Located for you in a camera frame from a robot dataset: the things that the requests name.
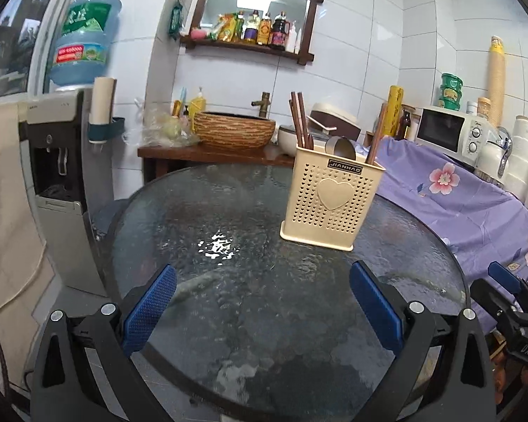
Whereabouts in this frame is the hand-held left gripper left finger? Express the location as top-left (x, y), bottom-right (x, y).
top-left (29, 264), bottom-right (178, 422)

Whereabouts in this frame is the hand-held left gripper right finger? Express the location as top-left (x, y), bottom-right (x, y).
top-left (349, 259), bottom-right (499, 422)

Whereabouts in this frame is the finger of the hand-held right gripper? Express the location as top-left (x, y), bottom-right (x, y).
top-left (471, 278), bottom-right (517, 317)
top-left (488, 262), bottom-right (528, 314)

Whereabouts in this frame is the cream plastic utensil holder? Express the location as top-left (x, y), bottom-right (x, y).
top-left (279, 143), bottom-right (387, 252)

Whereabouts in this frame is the pile of wooden chopsticks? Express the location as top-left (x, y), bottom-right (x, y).
top-left (289, 91), bottom-right (390, 165)

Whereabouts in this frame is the purple floral cloth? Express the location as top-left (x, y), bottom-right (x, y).
top-left (370, 136), bottom-right (528, 317)

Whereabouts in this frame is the round glass table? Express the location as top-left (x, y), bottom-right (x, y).
top-left (103, 165), bottom-right (471, 409)

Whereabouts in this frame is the white thermos jug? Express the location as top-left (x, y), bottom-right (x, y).
top-left (475, 127), bottom-right (513, 181)

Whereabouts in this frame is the dark wooden counter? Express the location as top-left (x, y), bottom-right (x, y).
top-left (137, 143), bottom-right (295, 183)

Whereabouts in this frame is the white microwave oven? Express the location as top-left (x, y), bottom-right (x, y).
top-left (416, 106), bottom-right (498, 163)

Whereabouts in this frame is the beige cloth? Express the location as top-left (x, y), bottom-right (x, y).
top-left (0, 101), bottom-right (56, 317)

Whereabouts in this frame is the grey water dispenser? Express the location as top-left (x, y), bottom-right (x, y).
top-left (18, 88), bottom-right (115, 297)

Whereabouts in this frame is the clear plastic bag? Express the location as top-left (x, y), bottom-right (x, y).
top-left (125, 103), bottom-right (201, 147)

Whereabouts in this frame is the teal cup holder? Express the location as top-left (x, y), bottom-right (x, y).
top-left (87, 116), bottom-right (126, 143)

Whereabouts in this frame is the cream cooking pan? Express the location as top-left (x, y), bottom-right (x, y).
top-left (276, 125), bottom-right (300, 155)

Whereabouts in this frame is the brown and white rice cooker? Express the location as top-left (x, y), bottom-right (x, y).
top-left (310, 102), bottom-right (362, 141)

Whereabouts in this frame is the woven basin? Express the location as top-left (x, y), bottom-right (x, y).
top-left (194, 112), bottom-right (277, 150)

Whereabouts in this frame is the yellow roll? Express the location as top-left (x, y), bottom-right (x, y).
top-left (381, 85), bottom-right (404, 139)

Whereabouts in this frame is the tall stack of paper cups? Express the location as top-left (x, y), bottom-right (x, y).
top-left (486, 36), bottom-right (507, 128)

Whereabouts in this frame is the yellow dish soap bottle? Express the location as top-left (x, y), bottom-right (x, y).
top-left (189, 87), bottom-right (207, 119)

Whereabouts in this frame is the white paper cup tube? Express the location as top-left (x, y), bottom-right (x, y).
top-left (90, 77), bottom-right (117, 141)

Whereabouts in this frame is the bronze faucet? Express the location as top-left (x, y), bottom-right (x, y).
top-left (251, 92), bottom-right (274, 119)

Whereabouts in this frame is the blue water jug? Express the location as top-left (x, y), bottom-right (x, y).
top-left (48, 0), bottom-right (123, 91)

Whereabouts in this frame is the dark wooden framed shelf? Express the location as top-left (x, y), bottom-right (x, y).
top-left (180, 0), bottom-right (325, 66)

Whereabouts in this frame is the yellow snack packet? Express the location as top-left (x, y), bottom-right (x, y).
top-left (218, 14), bottom-right (238, 42)

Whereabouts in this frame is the dark sauce bottle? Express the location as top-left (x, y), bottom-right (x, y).
top-left (270, 12), bottom-right (290, 50)

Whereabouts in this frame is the amber bottle purple label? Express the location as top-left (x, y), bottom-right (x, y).
top-left (244, 10), bottom-right (261, 44)

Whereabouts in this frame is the bottle with yellow label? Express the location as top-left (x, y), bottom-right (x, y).
top-left (259, 13), bottom-right (274, 46)

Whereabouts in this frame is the sliding glass window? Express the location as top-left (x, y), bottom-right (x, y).
top-left (0, 0), bottom-right (77, 102)

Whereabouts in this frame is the green wall packet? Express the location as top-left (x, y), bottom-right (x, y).
top-left (168, 0), bottom-right (184, 38)

